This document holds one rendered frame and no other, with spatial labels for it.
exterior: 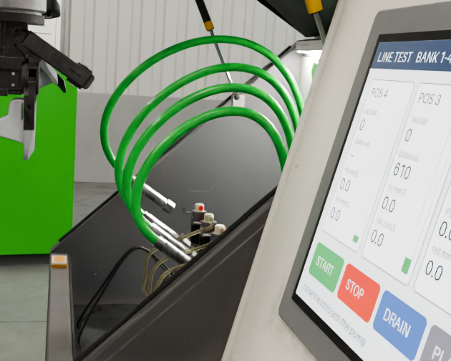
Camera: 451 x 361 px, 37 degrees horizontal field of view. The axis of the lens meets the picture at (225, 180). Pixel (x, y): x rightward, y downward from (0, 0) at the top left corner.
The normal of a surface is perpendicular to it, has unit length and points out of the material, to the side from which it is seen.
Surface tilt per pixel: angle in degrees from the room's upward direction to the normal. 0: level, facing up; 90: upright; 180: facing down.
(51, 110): 90
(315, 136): 76
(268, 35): 90
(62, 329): 0
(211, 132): 90
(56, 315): 0
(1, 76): 90
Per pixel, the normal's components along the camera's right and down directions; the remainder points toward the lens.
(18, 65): 0.24, 0.18
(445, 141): -0.92, -0.26
